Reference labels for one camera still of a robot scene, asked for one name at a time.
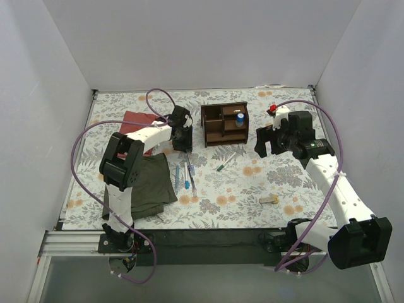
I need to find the blue grey stamp cylinder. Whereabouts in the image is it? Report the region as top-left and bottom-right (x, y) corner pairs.
(235, 113), (245, 128)

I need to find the small tan yellow eraser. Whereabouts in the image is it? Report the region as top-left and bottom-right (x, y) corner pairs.
(259, 194), (278, 204)

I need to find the red folded cloth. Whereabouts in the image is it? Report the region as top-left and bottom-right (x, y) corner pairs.
(119, 110), (158, 157)

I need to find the floral patterned table mat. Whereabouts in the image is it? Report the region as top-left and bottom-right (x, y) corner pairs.
(61, 88), (324, 230)

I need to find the olive green folded cloth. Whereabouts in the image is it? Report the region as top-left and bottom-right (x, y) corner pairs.
(101, 153), (178, 222)

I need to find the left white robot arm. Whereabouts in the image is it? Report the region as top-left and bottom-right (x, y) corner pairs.
(99, 105), (193, 253)

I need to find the aluminium frame rail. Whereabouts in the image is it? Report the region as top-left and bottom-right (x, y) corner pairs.
(28, 231), (394, 302)

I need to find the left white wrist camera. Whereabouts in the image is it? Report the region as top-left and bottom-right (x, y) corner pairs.
(184, 116), (193, 128)

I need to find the brown wooden desk organizer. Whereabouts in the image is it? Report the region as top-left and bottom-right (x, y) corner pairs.
(201, 102), (249, 148)

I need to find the blue capped white pen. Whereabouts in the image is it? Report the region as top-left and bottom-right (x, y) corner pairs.
(184, 162), (190, 189)

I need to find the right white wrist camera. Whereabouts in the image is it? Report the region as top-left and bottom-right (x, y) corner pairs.
(267, 104), (290, 131)

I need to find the clear long pen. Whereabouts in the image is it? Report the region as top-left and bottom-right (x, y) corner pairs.
(189, 175), (198, 197)

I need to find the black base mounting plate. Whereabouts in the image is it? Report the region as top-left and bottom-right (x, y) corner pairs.
(97, 227), (324, 268)

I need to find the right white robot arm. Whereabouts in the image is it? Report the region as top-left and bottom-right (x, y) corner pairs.
(254, 106), (393, 270)

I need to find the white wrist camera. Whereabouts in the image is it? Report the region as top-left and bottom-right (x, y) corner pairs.
(267, 104), (290, 131)
(184, 116), (193, 128)

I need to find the green capped white pen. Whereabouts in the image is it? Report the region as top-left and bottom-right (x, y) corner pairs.
(217, 152), (237, 172)

